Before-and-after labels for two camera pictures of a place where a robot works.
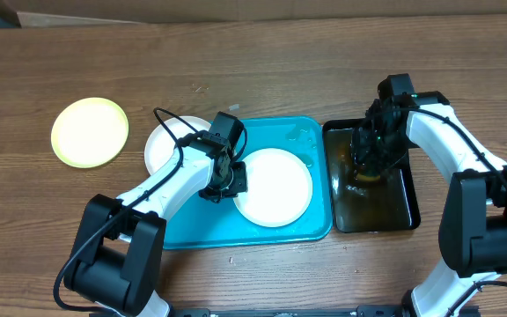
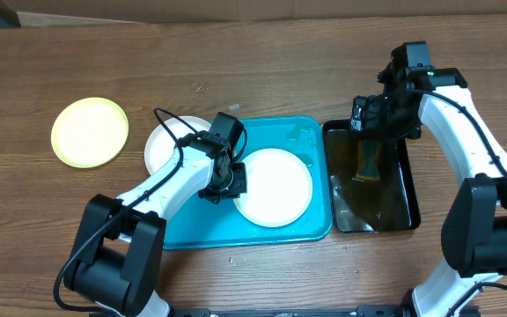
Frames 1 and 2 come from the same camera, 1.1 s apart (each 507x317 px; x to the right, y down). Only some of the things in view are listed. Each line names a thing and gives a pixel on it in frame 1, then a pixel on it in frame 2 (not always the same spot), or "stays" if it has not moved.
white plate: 279,188 stays
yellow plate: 90,133 stays
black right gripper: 371,157 → 375,112
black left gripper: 241,186 stays
